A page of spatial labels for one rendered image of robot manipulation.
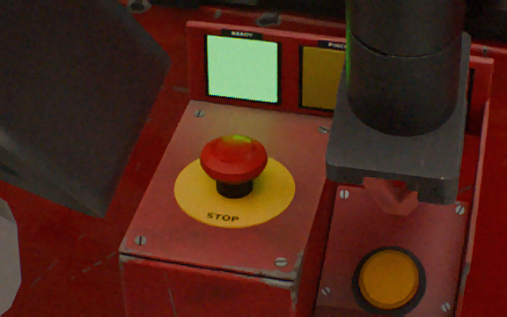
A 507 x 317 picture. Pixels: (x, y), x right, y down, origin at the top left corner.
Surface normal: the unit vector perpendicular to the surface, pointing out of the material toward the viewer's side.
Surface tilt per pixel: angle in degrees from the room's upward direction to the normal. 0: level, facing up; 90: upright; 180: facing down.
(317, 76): 90
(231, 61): 90
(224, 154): 4
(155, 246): 0
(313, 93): 90
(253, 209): 0
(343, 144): 14
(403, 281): 35
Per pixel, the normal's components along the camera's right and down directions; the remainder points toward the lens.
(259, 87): -0.23, 0.59
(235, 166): 0.08, -0.35
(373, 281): -0.14, -0.31
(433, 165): -0.07, -0.62
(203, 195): -0.01, -0.79
